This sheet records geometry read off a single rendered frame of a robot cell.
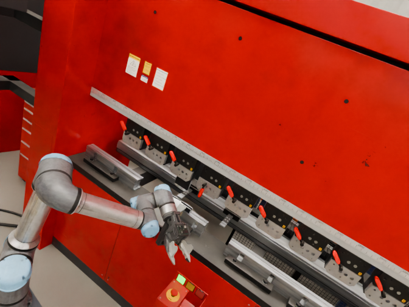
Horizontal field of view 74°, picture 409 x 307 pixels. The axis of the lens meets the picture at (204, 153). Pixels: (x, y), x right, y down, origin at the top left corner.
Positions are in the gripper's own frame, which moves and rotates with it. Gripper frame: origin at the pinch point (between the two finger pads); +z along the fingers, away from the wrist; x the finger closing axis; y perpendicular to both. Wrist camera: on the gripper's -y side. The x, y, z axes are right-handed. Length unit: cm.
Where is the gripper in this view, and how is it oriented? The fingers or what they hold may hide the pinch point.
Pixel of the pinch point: (180, 261)
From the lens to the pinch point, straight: 122.7
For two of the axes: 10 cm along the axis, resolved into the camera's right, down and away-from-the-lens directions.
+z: 3.4, 7.8, -5.2
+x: 7.1, 1.6, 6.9
